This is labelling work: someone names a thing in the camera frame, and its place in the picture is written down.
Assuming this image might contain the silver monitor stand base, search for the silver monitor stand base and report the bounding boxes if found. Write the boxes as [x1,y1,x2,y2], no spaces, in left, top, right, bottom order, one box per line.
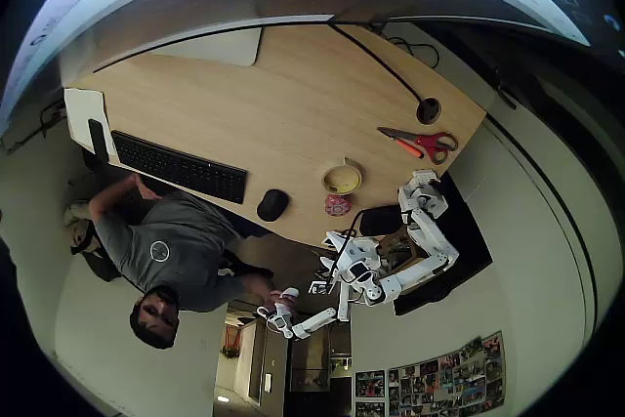
[150,27,264,68]

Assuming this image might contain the man's left forearm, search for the man's left forearm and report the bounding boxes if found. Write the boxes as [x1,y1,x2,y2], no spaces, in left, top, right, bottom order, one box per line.
[87,176,141,223]

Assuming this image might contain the large wall photo collage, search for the large wall photo collage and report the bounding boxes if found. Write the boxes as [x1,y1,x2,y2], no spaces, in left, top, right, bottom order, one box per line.
[387,331,507,417]

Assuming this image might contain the black computer keyboard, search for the black computer keyboard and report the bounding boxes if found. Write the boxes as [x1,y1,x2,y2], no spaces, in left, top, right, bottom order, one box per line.
[110,129,249,206]

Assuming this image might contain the black bag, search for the black bag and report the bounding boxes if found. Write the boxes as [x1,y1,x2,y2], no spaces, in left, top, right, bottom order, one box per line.
[70,221,126,282]

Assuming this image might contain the black red wire bundle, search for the black red wire bundle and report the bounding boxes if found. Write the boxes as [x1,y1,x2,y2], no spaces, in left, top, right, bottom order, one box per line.
[37,97,68,139]

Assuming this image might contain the red handled scissors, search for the red handled scissors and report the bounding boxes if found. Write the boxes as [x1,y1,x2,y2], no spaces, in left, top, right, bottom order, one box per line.
[376,126,460,167]

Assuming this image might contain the thick black desk cable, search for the thick black desk cable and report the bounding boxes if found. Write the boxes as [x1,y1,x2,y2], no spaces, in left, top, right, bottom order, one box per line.
[326,21,426,108]

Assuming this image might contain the thin black looped cable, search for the thin black looped cable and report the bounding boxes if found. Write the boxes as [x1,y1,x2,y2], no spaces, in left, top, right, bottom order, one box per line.
[380,34,440,69]

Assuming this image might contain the man's left hand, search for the man's left hand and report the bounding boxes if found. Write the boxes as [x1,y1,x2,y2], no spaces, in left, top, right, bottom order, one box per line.
[133,176,163,202]

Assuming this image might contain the white paper sheet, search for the white paper sheet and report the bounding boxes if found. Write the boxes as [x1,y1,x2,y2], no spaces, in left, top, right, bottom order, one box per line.
[62,87,120,164]

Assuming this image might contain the man's right hand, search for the man's right hand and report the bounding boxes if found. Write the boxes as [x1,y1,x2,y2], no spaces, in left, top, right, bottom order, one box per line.
[266,288,300,314]

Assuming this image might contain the orange pen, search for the orange pen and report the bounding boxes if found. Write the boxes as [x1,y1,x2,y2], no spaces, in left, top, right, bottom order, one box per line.
[394,137,425,160]

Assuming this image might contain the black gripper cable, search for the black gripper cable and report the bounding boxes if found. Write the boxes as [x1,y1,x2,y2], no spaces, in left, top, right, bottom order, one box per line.
[327,209,372,286]

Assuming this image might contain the beige roll of tape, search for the beige roll of tape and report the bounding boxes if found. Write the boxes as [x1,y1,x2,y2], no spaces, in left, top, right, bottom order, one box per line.
[320,156,363,196]

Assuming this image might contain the beige cloth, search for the beige cloth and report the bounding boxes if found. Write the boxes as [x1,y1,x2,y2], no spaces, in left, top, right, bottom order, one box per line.
[62,198,94,247]

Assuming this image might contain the small wall photo sheet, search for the small wall photo sheet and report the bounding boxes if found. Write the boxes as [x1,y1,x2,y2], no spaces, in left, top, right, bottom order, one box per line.
[354,401,387,417]
[354,370,387,398]

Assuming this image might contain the man's right forearm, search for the man's right forearm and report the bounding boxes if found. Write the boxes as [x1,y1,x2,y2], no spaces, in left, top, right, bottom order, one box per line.
[222,272,274,309]

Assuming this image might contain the black desk cable grommet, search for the black desk cable grommet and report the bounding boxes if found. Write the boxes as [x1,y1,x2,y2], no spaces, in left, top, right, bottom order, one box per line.
[415,98,443,125]

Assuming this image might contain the brown cardboard box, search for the brown cardboard box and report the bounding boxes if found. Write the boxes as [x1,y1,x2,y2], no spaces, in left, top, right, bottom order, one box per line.
[378,235,429,274]

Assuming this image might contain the pink cup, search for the pink cup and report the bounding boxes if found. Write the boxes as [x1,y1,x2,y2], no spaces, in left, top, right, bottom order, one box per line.
[324,193,354,219]

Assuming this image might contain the black phone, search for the black phone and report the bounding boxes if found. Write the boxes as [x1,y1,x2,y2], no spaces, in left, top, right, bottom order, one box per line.
[87,118,109,164]

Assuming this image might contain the black rounded object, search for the black rounded object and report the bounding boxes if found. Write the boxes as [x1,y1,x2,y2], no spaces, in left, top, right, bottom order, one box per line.
[359,205,404,237]

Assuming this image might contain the man in grey t-shirt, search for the man in grey t-shirt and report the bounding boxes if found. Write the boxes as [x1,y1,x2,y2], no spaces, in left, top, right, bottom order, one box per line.
[87,189,274,351]

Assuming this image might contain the black side table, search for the black side table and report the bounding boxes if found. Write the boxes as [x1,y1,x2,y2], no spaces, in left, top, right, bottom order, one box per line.
[393,170,494,316]

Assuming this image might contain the black computer mouse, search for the black computer mouse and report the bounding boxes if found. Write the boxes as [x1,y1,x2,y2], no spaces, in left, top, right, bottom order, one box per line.
[256,188,290,223]

